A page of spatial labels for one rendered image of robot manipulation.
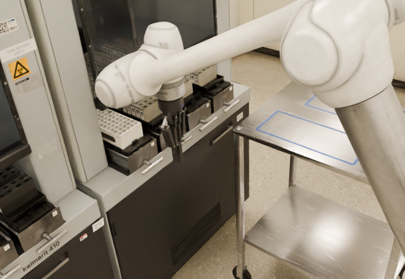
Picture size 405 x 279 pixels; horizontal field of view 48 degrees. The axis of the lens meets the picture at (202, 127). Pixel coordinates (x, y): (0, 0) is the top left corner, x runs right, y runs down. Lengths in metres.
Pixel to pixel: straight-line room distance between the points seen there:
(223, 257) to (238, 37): 1.39
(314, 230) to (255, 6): 2.35
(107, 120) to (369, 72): 1.05
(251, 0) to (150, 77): 2.88
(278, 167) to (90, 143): 1.45
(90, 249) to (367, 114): 1.04
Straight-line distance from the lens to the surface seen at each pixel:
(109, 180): 1.52
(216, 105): 1.78
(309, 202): 2.07
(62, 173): 1.45
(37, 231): 1.36
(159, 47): 1.18
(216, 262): 2.18
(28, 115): 1.31
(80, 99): 1.39
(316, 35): 0.68
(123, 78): 1.08
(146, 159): 1.55
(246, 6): 3.92
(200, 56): 1.01
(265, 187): 2.54
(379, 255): 1.92
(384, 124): 0.79
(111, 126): 1.55
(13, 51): 1.24
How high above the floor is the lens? 1.68
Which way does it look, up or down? 34 degrees down
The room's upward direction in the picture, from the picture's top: 4 degrees counter-clockwise
